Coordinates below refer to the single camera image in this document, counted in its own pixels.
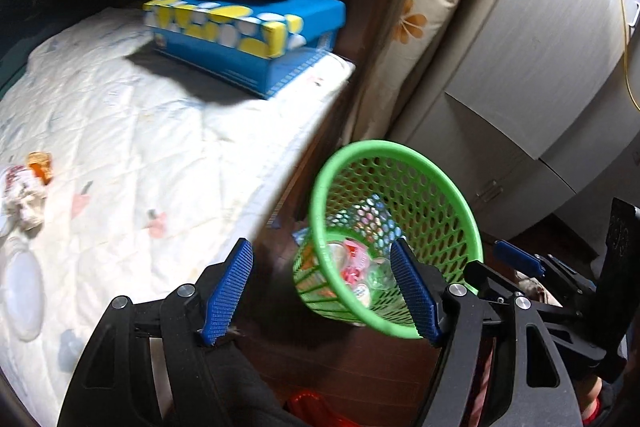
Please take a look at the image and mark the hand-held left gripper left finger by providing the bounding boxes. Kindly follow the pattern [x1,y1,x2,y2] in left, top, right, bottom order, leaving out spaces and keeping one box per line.
[57,238,254,427]

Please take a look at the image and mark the small orange wrapper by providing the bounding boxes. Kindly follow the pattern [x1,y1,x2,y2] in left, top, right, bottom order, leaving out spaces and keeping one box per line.
[26,151,55,185]

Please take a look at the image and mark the red plastic object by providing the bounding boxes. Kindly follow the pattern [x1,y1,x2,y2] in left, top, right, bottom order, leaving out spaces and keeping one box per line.
[285,389,351,427]

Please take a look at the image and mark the person's right hand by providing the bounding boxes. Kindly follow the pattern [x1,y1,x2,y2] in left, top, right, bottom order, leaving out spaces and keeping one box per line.
[575,377,617,427]

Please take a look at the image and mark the white quilted mat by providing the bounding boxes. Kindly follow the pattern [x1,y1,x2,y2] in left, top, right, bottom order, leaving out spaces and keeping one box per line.
[0,4,357,408]

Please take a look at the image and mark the paper wad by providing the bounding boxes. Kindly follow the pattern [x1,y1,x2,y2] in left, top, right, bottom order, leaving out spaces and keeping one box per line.
[0,164,48,230]

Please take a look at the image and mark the blue dotted shoe box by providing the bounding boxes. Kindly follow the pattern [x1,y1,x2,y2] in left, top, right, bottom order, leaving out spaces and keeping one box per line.
[142,0,347,100]

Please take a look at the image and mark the white wardrobe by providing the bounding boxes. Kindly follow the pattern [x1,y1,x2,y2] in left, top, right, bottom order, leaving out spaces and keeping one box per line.
[390,0,640,258]

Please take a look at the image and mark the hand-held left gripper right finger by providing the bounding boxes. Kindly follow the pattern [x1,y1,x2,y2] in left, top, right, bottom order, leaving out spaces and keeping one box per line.
[390,239,583,427]

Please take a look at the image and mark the colourful plastic packet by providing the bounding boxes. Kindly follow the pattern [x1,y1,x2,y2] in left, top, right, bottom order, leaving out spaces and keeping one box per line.
[327,192,401,238]

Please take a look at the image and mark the green plastic mesh basket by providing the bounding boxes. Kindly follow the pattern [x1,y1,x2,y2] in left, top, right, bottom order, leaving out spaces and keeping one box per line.
[292,139,483,340]

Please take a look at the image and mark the small white jelly cup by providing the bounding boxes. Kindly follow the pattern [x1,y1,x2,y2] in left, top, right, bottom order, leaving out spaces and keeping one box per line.
[325,243,352,269]

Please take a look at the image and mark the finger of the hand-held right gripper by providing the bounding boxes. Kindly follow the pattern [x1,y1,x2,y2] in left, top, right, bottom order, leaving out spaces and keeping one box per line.
[464,260,567,314]
[494,240,598,303]

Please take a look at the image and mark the yellow cable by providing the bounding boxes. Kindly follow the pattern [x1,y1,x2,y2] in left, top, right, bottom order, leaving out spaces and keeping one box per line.
[612,0,640,112]

